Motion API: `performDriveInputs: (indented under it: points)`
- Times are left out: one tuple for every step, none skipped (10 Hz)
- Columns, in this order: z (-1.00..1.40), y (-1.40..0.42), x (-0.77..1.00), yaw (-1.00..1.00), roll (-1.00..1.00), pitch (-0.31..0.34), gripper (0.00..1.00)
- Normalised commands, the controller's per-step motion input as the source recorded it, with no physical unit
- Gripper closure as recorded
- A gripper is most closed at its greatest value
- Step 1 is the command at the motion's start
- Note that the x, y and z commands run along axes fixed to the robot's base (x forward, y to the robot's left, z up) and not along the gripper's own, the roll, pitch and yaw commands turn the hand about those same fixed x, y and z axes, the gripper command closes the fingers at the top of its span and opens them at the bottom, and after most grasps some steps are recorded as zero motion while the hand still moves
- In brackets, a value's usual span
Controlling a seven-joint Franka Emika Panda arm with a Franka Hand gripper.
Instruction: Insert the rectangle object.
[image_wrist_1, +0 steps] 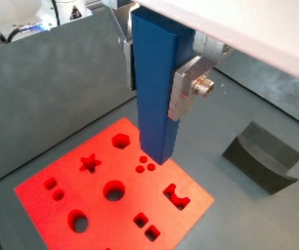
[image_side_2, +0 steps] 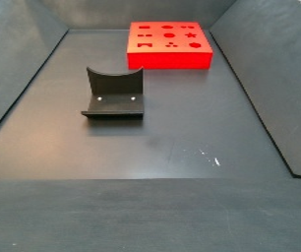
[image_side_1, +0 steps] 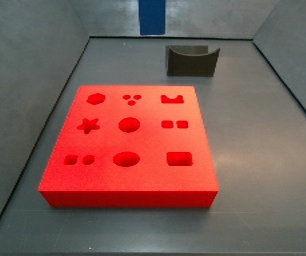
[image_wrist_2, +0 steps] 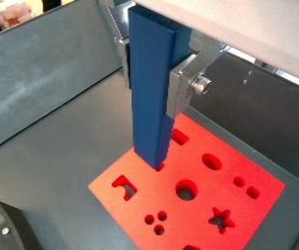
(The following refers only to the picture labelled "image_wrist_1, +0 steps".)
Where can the red shape sorting board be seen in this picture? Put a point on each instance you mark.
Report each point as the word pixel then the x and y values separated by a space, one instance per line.
pixel 107 198

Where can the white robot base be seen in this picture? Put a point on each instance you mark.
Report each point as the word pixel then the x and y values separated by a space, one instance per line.
pixel 53 13

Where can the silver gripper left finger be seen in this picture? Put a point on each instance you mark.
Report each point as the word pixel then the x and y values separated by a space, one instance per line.
pixel 123 17

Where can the blue rectangular block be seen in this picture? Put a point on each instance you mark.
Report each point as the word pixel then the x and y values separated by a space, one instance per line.
pixel 163 46

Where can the black curved holder block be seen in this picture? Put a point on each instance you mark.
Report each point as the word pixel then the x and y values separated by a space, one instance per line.
pixel 263 157

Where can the white overhead panel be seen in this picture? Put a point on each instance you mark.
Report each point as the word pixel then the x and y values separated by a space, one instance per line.
pixel 259 27

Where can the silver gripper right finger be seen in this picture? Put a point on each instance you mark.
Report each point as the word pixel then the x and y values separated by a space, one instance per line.
pixel 191 77

